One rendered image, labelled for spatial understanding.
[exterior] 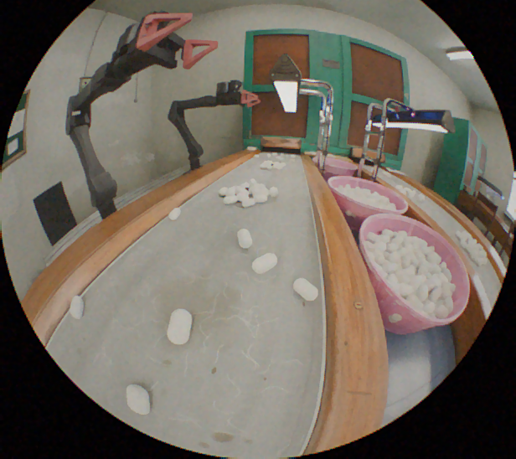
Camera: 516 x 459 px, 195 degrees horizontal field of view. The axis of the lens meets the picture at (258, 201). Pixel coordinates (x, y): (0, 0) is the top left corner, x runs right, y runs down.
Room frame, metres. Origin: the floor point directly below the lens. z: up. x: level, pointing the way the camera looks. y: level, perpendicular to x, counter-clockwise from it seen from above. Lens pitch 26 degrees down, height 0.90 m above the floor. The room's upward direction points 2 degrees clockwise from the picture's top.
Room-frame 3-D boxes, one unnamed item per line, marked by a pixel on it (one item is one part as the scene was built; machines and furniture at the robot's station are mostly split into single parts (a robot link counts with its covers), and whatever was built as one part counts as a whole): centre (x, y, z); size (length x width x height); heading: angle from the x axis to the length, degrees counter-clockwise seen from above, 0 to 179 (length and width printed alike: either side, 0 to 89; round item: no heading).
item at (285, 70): (0.69, -0.12, 1.08); 0.62 x 0.08 x 0.07; 168
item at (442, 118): (0.57, -0.67, 1.08); 0.62 x 0.08 x 0.07; 168
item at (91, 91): (0.27, 0.46, 1.05); 0.30 x 0.09 x 0.12; 83
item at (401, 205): (0.36, -0.34, 0.72); 0.27 x 0.27 x 0.10
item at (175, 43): (0.27, 0.13, 1.07); 0.09 x 0.07 x 0.07; 83
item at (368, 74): (1.35, -0.58, 1.31); 1.36 x 0.55 x 0.95; 78
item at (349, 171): (0.79, -0.43, 0.72); 0.27 x 0.27 x 0.10
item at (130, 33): (0.26, 0.30, 1.12); 0.12 x 0.09 x 0.12; 83
